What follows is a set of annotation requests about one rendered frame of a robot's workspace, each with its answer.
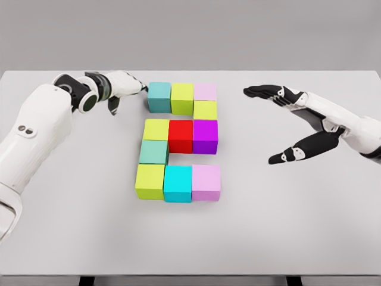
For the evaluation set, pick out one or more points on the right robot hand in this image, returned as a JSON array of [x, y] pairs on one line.
[[336, 119]]

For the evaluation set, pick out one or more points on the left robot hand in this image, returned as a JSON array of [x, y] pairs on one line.
[[125, 83]]

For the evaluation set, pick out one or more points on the dull teal cube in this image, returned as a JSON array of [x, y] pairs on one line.
[[159, 95]]

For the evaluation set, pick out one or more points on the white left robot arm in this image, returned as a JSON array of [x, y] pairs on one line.
[[35, 125]]

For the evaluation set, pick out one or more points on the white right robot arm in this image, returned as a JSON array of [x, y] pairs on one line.
[[372, 134]]

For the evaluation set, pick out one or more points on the yellow-green cube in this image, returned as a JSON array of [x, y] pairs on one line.
[[182, 96], [205, 109], [149, 180], [156, 129]]

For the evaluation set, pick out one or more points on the sea green cube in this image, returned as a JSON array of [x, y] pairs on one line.
[[153, 152]]

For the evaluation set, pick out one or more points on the red cube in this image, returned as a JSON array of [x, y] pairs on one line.
[[180, 135]]

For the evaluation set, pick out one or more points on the pale pink cube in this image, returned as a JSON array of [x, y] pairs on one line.
[[205, 91], [206, 181]]

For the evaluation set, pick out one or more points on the purple cube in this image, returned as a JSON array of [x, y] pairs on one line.
[[204, 135]]

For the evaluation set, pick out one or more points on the bright cyan cube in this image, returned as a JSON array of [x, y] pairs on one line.
[[177, 183]]

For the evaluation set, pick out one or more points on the white table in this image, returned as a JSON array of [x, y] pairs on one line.
[[268, 223]]

